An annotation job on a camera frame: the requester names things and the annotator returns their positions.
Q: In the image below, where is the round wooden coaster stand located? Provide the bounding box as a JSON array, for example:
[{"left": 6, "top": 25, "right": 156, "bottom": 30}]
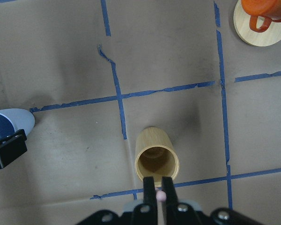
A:
[{"left": 233, "top": 0, "right": 281, "bottom": 47}]

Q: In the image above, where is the pink chopstick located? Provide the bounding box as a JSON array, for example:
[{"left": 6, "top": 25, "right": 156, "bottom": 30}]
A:
[{"left": 155, "top": 188, "right": 166, "bottom": 225}]

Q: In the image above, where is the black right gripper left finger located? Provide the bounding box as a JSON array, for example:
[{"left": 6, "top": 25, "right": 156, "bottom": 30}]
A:
[{"left": 143, "top": 177, "right": 156, "bottom": 206}]

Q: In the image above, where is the blue plastic cup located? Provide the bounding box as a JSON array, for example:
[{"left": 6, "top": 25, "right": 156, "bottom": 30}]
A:
[{"left": 0, "top": 108, "right": 35, "bottom": 139}]

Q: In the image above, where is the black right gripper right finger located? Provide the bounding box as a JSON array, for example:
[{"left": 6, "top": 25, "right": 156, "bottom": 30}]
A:
[{"left": 162, "top": 177, "right": 178, "bottom": 206}]

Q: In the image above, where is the bamboo cylinder holder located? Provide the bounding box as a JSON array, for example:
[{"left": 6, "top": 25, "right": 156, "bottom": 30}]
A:
[{"left": 134, "top": 127, "right": 180, "bottom": 188}]

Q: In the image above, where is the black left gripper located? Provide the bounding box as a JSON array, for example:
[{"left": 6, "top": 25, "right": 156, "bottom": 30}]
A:
[{"left": 0, "top": 129, "right": 27, "bottom": 169}]

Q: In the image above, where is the orange mug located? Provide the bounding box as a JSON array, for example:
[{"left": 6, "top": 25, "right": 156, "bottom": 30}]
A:
[{"left": 241, "top": 0, "right": 281, "bottom": 33}]

